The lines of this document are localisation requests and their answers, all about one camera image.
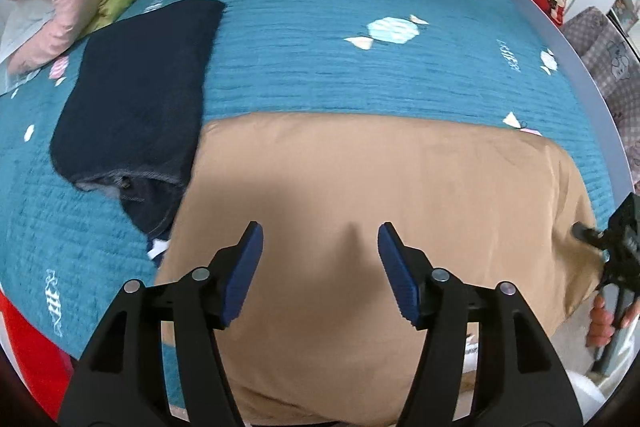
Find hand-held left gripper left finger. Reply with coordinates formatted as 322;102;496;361
57;221;264;427

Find purple checked blanket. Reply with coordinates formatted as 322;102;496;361
562;6;640;188

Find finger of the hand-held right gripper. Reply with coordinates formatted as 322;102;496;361
570;222;608;250

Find person's right hand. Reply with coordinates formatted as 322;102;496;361
586;294;640;349

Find dark navy jeans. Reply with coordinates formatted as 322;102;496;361
49;0;227;269

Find tan button-up jacket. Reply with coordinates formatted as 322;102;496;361
154;111;603;425

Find white pillow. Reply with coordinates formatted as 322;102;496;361
0;0;56;95

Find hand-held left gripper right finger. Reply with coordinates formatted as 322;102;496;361
377;222;585;427

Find red cloth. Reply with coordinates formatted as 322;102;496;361
0;292;76;408

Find white cloth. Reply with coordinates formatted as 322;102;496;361
462;317;606;427

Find teal candy-print bed sheet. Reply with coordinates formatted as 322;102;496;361
0;0;616;413

